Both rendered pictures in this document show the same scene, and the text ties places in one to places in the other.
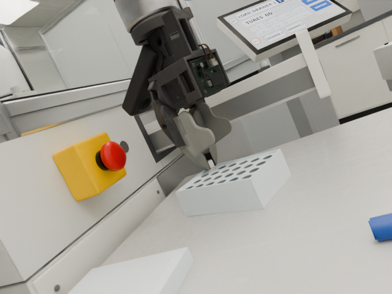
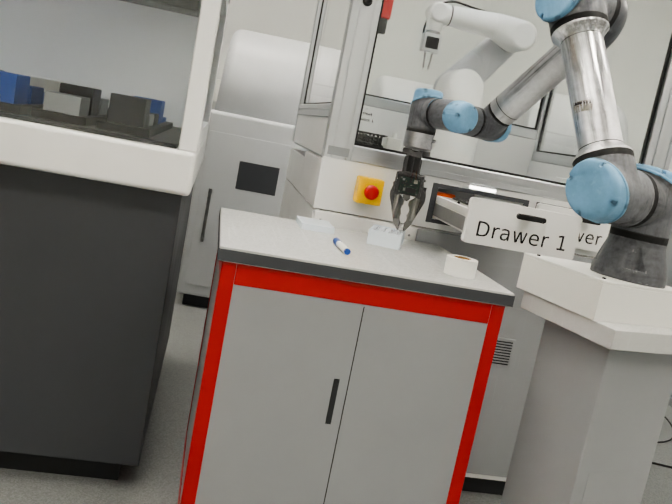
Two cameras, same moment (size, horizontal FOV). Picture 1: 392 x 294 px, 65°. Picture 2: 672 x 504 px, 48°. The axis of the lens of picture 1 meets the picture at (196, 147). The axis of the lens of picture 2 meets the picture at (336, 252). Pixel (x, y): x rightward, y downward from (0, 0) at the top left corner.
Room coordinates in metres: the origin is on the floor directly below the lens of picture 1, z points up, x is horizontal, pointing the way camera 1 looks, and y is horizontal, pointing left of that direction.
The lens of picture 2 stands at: (-0.82, -1.52, 1.02)
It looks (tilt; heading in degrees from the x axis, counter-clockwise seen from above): 9 degrees down; 55
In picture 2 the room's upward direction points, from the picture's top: 11 degrees clockwise
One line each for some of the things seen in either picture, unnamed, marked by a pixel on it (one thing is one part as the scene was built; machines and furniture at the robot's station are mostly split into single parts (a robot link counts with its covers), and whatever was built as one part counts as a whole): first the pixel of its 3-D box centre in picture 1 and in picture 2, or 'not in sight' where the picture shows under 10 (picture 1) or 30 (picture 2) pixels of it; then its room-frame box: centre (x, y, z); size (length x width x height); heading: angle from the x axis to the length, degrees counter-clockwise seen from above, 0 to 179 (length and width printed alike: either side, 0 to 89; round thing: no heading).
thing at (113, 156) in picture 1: (111, 157); (371, 192); (0.42, 0.11, 0.88); 0.04 x 0.03 x 0.04; 155
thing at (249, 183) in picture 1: (231, 184); (386, 236); (0.39, -0.02, 0.78); 0.12 x 0.08 x 0.04; 47
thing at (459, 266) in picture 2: not in sight; (460, 266); (0.37, -0.33, 0.78); 0.07 x 0.07 x 0.04
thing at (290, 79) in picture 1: (219, 105); (491, 220); (0.69, -0.09, 0.86); 0.40 x 0.26 x 0.06; 65
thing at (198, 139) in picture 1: (199, 140); (396, 211); (0.42, -0.01, 0.85); 0.06 x 0.03 x 0.09; 46
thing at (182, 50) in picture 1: (177, 64); (411, 173); (0.43, -0.02, 0.95); 0.09 x 0.08 x 0.12; 46
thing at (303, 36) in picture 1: (312, 60); (522, 229); (0.60, -0.28, 0.87); 0.29 x 0.02 x 0.11; 155
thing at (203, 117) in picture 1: (214, 131); (410, 214); (0.45, -0.03, 0.85); 0.06 x 0.03 x 0.09; 46
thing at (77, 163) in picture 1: (93, 164); (368, 190); (0.43, 0.14, 0.88); 0.07 x 0.05 x 0.07; 155
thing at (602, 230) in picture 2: not in sight; (579, 229); (1.02, -0.12, 0.87); 0.29 x 0.02 x 0.11; 155
